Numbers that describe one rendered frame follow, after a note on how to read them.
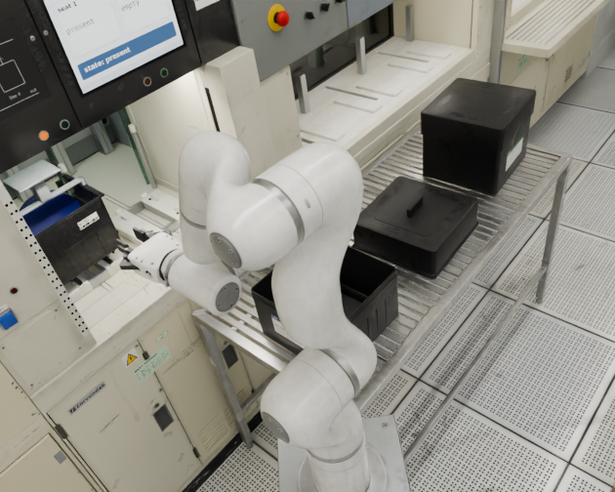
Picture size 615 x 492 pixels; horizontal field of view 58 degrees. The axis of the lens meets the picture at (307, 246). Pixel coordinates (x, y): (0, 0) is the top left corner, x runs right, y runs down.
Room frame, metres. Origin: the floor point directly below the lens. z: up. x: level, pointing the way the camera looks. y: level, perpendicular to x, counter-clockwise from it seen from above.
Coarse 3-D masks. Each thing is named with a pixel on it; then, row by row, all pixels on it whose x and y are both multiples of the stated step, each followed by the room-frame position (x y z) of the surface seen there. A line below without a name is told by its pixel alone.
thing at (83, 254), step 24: (48, 168) 1.35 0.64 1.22; (48, 192) 1.32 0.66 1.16; (72, 192) 1.46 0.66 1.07; (96, 192) 1.34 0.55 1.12; (72, 216) 1.26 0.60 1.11; (96, 216) 1.30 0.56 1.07; (48, 240) 1.20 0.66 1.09; (72, 240) 1.24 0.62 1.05; (96, 240) 1.28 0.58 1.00; (72, 264) 1.22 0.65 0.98
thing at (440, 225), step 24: (384, 192) 1.45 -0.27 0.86; (408, 192) 1.43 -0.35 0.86; (432, 192) 1.41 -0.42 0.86; (456, 192) 1.39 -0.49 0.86; (360, 216) 1.36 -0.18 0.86; (384, 216) 1.33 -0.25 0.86; (408, 216) 1.31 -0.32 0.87; (432, 216) 1.29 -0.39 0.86; (456, 216) 1.27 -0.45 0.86; (360, 240) 1.31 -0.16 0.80; (384, 240) 1.25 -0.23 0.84; (408, 240) 1.20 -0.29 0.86; (432, 240) 1.19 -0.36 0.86; (456, 240) 1.23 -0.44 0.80; (408, 264) 1.19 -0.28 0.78; (432, 264) 1.14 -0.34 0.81
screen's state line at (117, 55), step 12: (168, 24) 1.34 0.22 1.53; (144, 36) 1.29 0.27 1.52; (156, 36) 1.31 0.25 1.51; (168, 36) 1.33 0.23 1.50; (120, 48) 1.25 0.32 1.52; (132, 48) 1.27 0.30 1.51; (144, 48) 1.29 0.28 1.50; (96, 60) 1.20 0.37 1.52; (108, 60) 1.22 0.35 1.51; (120, 60) 1.24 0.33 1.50; (84, 72) 1.18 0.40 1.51; (96, 72) 1.20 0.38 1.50
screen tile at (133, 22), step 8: (120, 0) 1.27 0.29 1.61; (160, 0) 1.34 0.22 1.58; (144, 8) 1.31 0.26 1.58; (152, 8) 1.32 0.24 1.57; (160, 8) 1.33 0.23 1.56; (168, 8) 1.35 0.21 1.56; (128, 16) 1.28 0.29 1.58; (136, 16) 1.29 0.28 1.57; (144, 16) 1.30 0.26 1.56; (152, 16) 1.32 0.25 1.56; (160, 16) 1.33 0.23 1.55; (168, 16) 1.34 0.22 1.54; (128, 24) 1.27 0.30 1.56; (136, 24) 1.28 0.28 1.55; (144, 24) 1.30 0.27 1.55; (128, 32) 1.27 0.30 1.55
